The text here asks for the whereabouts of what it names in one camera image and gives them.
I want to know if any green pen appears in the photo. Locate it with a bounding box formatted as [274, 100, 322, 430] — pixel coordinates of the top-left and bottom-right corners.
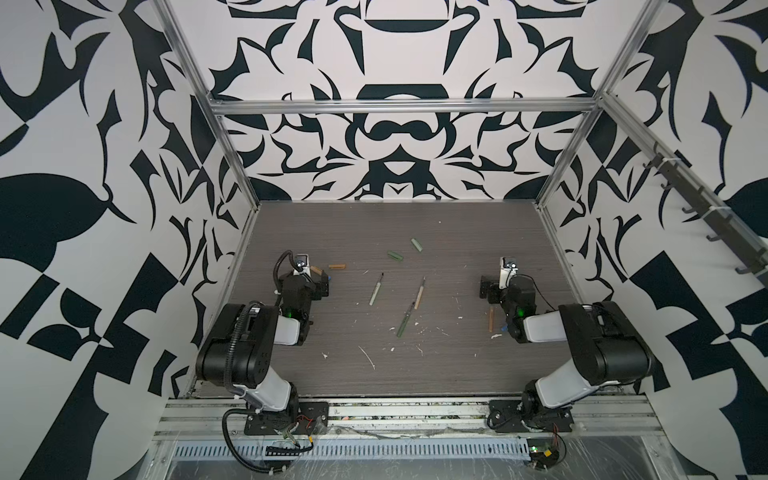
[368, 272, 385, 306]
[396, 301, 415, 338]

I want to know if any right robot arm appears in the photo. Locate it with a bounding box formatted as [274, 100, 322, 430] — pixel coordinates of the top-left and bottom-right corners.
[479, 273, 656, 424]

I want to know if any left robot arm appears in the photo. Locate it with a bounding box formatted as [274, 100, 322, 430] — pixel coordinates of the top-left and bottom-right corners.
[196, 250, 330, 418]

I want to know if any green lit circuit board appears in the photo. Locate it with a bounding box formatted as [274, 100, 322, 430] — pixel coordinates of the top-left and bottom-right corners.
[527, 436, 568, 471]

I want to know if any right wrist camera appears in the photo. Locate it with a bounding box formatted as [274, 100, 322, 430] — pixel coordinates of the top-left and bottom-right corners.
[499, 256, 518, 289]

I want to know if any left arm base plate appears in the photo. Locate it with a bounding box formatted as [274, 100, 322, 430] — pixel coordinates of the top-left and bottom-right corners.
[244, 400, 329, 436]

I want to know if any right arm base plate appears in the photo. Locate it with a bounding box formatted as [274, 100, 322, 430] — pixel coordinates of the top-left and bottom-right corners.
[486, 400, 573, 433]

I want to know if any white cable duct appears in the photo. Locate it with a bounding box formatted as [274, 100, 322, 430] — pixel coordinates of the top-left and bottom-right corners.
[170, 436, 532, 462]

